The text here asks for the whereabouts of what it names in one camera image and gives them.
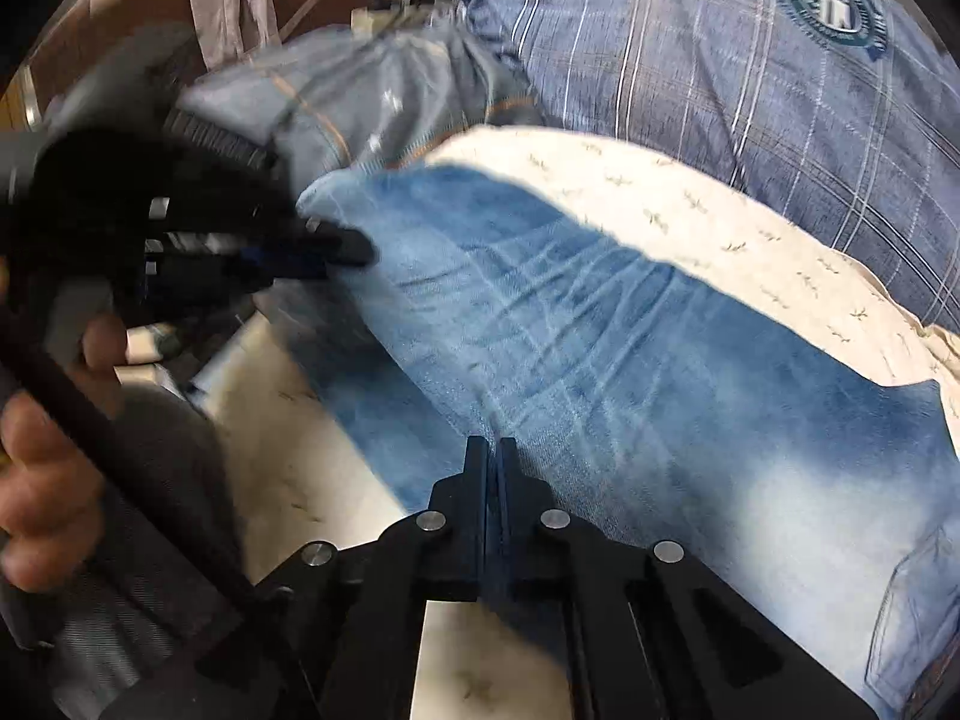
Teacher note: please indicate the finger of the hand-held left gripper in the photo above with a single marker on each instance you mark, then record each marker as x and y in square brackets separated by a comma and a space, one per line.
[247, 266]
[337, 244]

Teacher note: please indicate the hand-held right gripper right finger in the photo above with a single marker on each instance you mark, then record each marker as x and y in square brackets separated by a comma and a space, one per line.
[506, 487]

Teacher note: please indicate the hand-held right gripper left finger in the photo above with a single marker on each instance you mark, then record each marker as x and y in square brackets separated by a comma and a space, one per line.
[476, 487]

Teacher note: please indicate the blue denim pants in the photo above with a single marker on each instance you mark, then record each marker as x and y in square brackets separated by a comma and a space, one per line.
[600, 360]

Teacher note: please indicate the person's left hand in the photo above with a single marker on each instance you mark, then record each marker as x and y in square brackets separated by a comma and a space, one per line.
[37, 480]

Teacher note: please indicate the grey-blue striped cloth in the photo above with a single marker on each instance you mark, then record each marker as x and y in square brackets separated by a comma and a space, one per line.
[375, 90]

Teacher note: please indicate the grey hanging cloth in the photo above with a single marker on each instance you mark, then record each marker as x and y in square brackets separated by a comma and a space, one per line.
[217, 0]

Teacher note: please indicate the cream leaf-print bed sheet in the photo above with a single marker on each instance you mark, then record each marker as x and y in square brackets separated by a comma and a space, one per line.
[675, 195]

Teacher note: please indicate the grey ribbed cloth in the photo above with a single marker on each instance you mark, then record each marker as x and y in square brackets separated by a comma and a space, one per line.
[112, 637]

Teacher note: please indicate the blue plaid pillow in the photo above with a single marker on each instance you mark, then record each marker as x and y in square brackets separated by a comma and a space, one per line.
[675, 37]

